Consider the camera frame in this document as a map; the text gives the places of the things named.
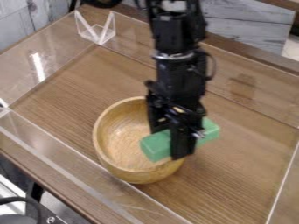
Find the brown wooden bowl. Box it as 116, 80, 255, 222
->
92, 96, 186, 184

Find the black cable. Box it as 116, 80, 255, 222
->
0, 196, 43, 224

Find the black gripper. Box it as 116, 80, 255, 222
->
144, 51, 215, 160

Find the black table leg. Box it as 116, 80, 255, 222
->
27, 182, 44, 202

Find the green rectangular block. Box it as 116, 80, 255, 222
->
139, 118, 220, 162

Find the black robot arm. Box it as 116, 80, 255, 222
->
135, 0, 212, 160

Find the black metal base bracket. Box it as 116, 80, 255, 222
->
24, 198, 68, 224

